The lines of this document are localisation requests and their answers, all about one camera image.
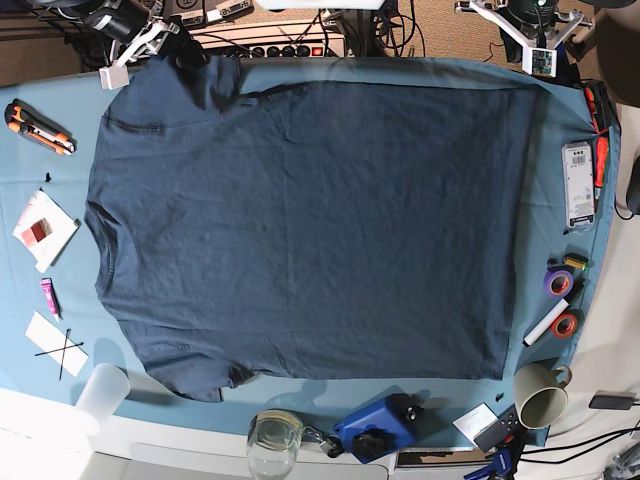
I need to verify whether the black remote control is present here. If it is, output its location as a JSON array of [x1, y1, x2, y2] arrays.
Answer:
[[474, 404, 521, 453]]

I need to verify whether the red tape roll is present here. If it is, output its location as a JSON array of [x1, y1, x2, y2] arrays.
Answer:
[[551, 312, 579, 339]]

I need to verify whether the blue clamp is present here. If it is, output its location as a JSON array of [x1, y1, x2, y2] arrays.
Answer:
[[463, 440, 525, 480]]

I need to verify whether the black hair pin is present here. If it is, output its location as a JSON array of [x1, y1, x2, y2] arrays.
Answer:
[[34, 342, 84, 357], [58, 328, 71, 381]]

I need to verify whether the small padlock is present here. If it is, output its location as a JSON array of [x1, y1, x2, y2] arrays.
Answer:
[[303, 425, 345, 459]]

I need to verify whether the white power strip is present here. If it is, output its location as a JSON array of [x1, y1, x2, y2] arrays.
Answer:
[[191, 21, 350, 59]]

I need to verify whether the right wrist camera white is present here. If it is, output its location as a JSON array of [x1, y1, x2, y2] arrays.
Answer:
[[99, 65, 129, 90]]

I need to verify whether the translucent plastic cup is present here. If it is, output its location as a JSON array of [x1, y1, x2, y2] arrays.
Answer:
[[74, 364, 131, 436]]

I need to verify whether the orange black utility knife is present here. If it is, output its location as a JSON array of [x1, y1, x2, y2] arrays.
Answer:
[[4, 99, 76, 155]]

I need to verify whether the clear glass mug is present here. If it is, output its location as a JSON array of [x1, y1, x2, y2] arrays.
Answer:
[[246, 409, 304, 479]]

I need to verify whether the white packaged device box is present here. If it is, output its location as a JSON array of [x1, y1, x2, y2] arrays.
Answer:
[[561, 141, 595, 230]]

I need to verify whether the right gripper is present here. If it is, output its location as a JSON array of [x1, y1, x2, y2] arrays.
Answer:
[[79, 0, 209, 69]]

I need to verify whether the orange black tool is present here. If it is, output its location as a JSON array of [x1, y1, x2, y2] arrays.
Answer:
[[584, 80, 613, 134]]

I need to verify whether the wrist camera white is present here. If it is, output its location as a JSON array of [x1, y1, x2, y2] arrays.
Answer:
[[99, 65, 129, 90], [521, 47, 557, 77]]

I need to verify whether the black adapter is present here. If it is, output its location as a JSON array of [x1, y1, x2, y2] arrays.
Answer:
[[588, 391, 639, 411]]

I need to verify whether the white marker pen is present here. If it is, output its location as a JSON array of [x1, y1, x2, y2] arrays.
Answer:
[[522, 298, 570, 347]]

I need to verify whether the purple tape roll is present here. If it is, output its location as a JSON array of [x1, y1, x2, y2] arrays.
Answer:
[[543, 267, 574, 298]]

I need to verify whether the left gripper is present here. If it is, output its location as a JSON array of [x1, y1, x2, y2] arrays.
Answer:
[[454, 0, 585, 50]]

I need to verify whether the beige ceramic mug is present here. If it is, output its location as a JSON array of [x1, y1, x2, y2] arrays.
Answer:
[[513, 363, 573, 430]]

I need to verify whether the white paper with red square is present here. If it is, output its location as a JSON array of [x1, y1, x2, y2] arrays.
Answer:
[[12, 190, 80, 273]]

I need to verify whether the small yellow battery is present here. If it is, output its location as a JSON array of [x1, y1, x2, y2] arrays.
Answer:
[[562, 254, 589, 271]]

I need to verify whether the light blue table cloth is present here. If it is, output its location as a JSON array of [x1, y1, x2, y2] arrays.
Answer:
[[1, 74, 622, 446]]

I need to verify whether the dark blue T-shirt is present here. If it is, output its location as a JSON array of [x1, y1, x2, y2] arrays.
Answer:
[[85, 58, 539, 402]]

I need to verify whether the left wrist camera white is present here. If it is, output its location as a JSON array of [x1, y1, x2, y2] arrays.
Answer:
[[521, 47, 557, 77]]

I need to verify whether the orange screwdriver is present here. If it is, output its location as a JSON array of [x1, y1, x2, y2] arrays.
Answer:
[[594, 133, 609, 207]]

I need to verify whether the small pink tube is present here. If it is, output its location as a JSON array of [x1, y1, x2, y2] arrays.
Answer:
[[40, 278, 61, 323]]

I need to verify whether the blue plastic box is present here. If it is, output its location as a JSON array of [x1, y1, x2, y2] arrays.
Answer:
[[332, 393, 423, 464]]

